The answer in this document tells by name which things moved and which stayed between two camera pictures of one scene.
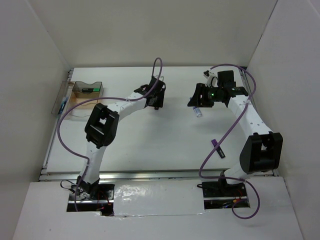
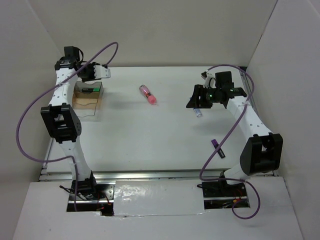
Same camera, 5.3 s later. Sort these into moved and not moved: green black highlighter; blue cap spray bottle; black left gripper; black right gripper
Moved: black left gripper
Not moved: green black highlighter; black right gripper; blue cap spray bottle
